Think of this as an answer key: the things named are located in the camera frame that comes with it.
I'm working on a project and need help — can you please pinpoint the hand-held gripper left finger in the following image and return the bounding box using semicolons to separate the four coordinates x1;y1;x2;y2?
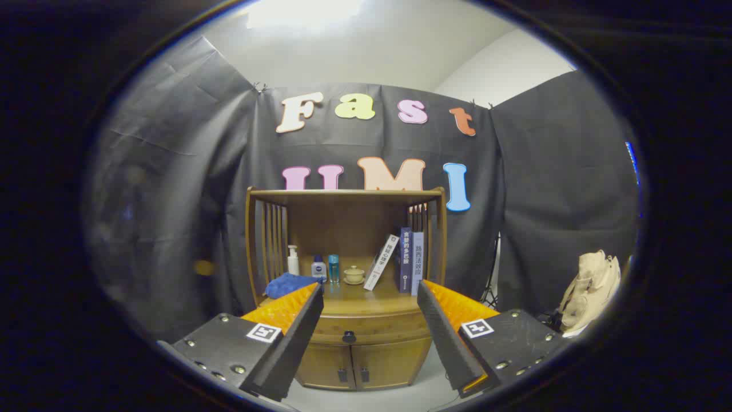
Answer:
157;282;325;402

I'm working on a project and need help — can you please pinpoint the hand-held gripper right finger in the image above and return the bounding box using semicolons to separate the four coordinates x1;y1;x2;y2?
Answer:
416;279;564;399

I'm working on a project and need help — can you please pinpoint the wooden drawer with black knob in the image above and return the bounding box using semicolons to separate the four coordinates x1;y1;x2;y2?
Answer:
312;314;432;345

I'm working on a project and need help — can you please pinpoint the wooden cabinet door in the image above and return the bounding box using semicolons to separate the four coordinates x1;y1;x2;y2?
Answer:
351;336;432;391
295;342;356;391

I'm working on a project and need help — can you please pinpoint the wooden countertop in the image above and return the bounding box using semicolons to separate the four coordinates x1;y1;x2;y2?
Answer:
260;274;427;316

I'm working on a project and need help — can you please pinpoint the wooden cabinet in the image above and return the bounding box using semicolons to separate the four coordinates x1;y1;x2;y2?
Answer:
245;187;448;392

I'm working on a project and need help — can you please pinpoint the blue folded towel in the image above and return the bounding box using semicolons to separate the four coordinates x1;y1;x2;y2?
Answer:
265;272;325;299

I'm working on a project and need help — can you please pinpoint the black tripod stand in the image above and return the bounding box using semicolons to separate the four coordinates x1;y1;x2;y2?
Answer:
480;232;503;310

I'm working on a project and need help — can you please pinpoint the lavender book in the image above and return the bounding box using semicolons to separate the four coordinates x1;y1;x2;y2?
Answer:
411;231;425;296

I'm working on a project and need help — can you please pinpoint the dark blue book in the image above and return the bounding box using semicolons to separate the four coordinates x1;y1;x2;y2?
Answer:
393;227;413;294

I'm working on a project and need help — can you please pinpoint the white book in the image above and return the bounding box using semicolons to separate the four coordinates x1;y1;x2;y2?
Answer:
364;233;400;291

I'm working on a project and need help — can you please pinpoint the beige bag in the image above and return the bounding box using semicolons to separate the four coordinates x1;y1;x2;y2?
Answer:
558;249;622;335

